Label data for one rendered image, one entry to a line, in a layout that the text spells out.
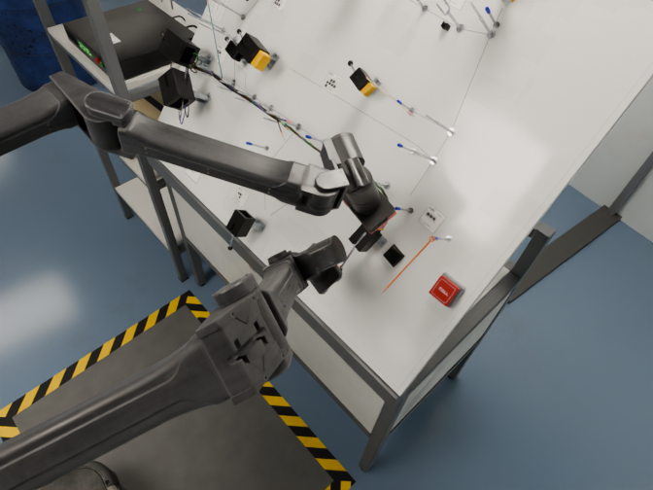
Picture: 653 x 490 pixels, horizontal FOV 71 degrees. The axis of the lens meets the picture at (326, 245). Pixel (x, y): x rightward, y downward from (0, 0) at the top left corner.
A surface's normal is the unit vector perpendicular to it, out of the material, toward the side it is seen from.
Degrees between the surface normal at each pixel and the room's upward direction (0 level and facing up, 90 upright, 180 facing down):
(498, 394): 0
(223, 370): 40
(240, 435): 0
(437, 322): 51
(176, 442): 0
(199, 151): 17
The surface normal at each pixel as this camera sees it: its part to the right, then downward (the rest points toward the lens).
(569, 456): 0.05, -0.62
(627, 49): -0.54, 0.00
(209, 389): 0.10, 0.03
